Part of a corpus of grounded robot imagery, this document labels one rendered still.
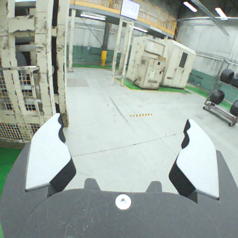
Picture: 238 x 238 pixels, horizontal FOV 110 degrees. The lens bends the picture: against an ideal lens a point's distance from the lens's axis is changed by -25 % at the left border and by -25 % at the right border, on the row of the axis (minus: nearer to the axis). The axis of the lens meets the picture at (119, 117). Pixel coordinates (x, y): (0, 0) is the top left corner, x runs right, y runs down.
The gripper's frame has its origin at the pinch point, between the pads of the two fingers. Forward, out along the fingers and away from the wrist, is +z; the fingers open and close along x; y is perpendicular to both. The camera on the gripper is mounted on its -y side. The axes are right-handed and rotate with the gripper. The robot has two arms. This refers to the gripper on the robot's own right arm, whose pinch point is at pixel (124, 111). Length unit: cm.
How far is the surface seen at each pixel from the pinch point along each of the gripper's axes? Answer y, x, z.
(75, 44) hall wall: -93, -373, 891
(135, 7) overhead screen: -161, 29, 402
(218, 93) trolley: 77, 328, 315
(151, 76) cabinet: 65, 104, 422
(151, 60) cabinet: 6, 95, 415
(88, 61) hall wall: 46, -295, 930
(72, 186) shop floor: 101, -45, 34
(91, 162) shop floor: 103, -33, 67
